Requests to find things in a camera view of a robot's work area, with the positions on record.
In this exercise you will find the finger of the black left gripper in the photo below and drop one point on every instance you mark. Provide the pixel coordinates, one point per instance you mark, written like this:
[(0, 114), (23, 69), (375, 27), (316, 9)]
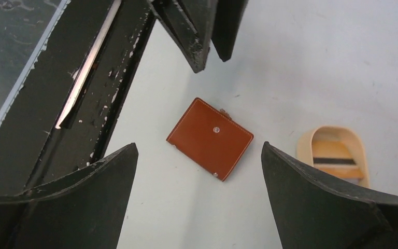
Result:
[(190, 24), (227, 22)]

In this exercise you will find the beige oval card tray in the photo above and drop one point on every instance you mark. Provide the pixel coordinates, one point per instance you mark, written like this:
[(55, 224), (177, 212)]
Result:
[(334, 133)]

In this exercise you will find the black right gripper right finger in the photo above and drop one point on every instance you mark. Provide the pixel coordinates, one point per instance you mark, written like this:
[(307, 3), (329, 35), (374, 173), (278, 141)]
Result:
[(313, 209)]

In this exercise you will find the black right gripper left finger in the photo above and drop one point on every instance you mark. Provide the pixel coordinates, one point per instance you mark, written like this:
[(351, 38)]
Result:
[(84, 209)]

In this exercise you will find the brown leather card holder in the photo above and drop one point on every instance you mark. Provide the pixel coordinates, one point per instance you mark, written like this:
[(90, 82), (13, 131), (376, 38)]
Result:
[(210, 138)]

